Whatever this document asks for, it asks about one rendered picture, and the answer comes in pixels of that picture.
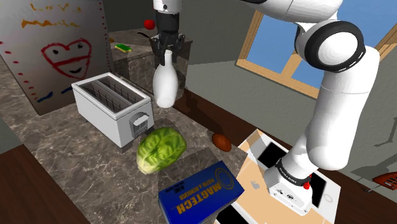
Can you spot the blue box with yellow print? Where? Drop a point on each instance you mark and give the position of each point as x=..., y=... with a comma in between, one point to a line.
x=198, y=195

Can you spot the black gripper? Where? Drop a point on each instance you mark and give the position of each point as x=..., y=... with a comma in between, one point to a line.
x=167, y=23

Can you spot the white vase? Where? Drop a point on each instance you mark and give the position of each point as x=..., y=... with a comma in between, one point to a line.
x=166, y=83

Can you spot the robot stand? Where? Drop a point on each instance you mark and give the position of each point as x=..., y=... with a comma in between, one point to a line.
x=251, y=173

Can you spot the white toaster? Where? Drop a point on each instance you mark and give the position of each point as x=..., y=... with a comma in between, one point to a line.
x=108, y=114

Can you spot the wooden framed window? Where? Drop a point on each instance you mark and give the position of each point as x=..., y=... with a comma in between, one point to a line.
x=279, y=43

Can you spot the brown egg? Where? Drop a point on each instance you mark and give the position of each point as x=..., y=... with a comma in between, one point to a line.
x=221, y=142

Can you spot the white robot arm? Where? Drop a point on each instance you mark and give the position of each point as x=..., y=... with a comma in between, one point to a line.
x=338, y=108

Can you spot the green lettuce head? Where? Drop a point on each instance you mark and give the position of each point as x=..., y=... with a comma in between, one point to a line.
x=161, y=150

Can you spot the green sponge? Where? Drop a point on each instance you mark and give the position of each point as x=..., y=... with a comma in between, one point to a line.
x=123, y=47

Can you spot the white fridge with child's drawing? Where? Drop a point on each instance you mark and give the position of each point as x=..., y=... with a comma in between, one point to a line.
x=62, y=37

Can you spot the red apple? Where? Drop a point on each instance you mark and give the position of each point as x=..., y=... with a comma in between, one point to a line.
x=149, y=24

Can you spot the red flat object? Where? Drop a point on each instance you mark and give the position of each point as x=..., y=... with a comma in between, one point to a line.
x=387, y=180

